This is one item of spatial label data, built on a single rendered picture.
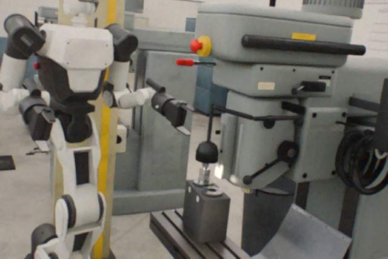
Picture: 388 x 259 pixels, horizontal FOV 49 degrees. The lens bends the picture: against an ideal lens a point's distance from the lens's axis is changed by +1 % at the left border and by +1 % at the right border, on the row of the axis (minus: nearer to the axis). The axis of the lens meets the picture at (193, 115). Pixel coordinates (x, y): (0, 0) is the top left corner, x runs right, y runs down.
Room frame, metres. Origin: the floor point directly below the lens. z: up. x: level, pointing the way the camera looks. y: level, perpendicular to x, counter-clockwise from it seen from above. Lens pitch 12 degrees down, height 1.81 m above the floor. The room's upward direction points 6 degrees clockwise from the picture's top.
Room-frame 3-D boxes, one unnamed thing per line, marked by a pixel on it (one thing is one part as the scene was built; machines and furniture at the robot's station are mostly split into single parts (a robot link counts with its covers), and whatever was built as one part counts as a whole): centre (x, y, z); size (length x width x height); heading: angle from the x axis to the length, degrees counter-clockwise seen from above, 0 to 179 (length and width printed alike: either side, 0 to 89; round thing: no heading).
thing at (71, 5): (1.75, 0.50, 1.84); 0.10 x 0.07 x 0.09; 131
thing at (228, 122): (1.32, -0.12, 1.45); 0.04 x 0.04 x 0.21; 29
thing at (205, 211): (1.68, -0.09, 1.06); 0.22 x 0.12 x 0.20; 21
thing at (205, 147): (1.27, -0.06, 1.44); 0.07 x 0.07 x 0.06
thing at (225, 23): (1.38, -0.23, 1.81); 0.47 x 0.26 x 0.16; 119
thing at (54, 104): (1.82, 0.56, 1.37); 0.28 x 0.13 x 0.18; 40
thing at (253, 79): (1.39, -0.25, 1.68); 0.34 x 0.24 x 0.10; 119
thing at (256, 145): (1.37, -0.22, 1.47); 0.21 x 0.19 x 0.32; 29
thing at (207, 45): (1.26, -0.01, 1.76); 0.06 x 0.02 x 0.06; 29
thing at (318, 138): (1.46, -0.39, 1.47); 0.24 x 0.19 x 0.26; 29
